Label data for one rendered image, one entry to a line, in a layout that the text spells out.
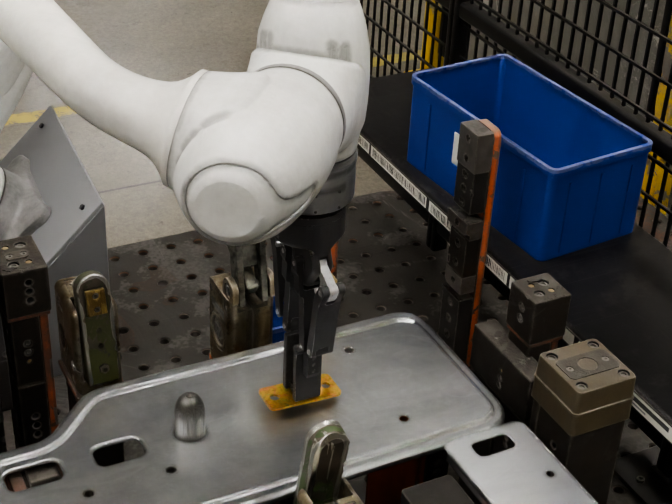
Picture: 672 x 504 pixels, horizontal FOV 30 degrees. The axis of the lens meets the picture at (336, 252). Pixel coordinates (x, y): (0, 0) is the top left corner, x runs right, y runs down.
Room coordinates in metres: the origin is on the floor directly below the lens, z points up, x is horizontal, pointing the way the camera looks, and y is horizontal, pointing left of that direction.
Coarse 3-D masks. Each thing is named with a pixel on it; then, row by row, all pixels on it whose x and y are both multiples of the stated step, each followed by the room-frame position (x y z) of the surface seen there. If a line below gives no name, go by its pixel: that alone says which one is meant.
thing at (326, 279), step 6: (324, 264) 1.02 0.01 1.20; (324, 270) 1.01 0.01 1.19; (324, 276) 1.01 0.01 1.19; (330, 276) 1.01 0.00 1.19; (324, 282) 1.00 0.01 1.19; (330, 282) 1.00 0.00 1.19; (330, 288) 1.00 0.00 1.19; (336, 288) 1.00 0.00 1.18; (330, 294) 0.99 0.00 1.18; (336, 294) 1.00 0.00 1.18; (330, 300) 1.00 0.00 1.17
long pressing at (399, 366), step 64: (384, 320) 1.20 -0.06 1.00; (128, 384) 1.06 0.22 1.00; (192, 384) 1.07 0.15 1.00; (256, 384) 1.07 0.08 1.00; (384, 384) 1.09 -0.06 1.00; (448, 384) 1.09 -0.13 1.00; (64, 448) 0.96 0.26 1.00; (192, 448) 0.97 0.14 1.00; (256, 448) 0.97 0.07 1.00; (384, 448) 0.98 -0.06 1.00
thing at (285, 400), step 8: (328, 376) 1.08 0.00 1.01; (280, 384) 1.06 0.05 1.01; (328, 384) 1.07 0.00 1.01; (336, 384) 1.07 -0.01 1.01; (264, 392) 1.04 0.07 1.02; (272, 392) 1.04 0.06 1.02; (280, 392) 1.04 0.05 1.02; (288, 392) 1.05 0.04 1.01; (320, 392) 1.05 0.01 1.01; (328, 392) 1.05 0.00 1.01; (336, 392) 1.05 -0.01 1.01; (264, 400) 1.03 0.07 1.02; (272, 400) 1.03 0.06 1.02; (280, 400) 1.03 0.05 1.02; (288, 400) 1.03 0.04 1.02; (304, 400) 1.03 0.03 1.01; (312, 400) 1.04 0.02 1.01; (272, 408) 1.02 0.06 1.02; (280, 408) 1.02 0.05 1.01
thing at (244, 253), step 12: (240, 252) 1.17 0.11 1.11; (252, 252) 1.18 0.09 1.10; (264, 252) 1.18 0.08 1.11; (240, 264) 1.16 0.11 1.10; (252, 264) 1.18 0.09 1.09; (264, 264) 1.18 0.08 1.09; (240, 276) 1.16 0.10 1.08; (264, 276) 1.17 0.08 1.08; (240, 288) 1.16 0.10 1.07; (264, 288) 1.17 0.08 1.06; (240, 300) 1.16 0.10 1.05; (264, 300) 1.17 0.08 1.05
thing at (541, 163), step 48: (432, 96) 1.51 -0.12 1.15; (480, 96) 1.62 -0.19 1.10; (528, 96) 1.59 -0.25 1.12; (576, 96) 1.51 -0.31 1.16; (432, 144) 1.50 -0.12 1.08; (528, 144) 1.58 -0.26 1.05; (576, 144) 1.50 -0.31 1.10; (624, 144) 1.43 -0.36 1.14; (528, 192) 1.34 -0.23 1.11; (576, 192) 1.33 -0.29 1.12; (624, 192) 1.37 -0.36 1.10; (528, 240) 1.33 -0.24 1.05; (576, 240) 1.33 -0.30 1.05
